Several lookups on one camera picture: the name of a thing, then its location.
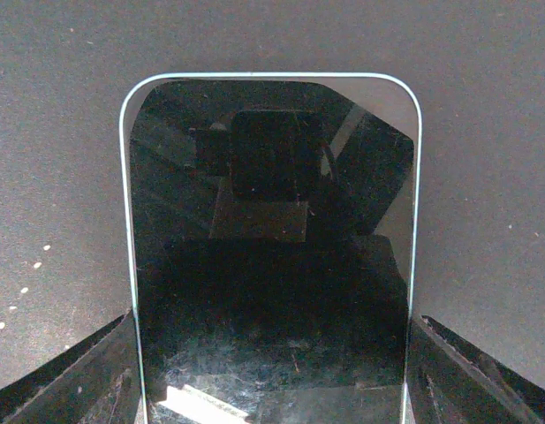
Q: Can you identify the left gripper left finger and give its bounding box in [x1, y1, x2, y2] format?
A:
[0, 312, 140, 423]

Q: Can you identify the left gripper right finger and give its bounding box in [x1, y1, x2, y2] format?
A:
[406, 315, 545, 423]

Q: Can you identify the teal-edged black phone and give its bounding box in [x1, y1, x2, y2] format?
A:
[118, 72, 422, 423]

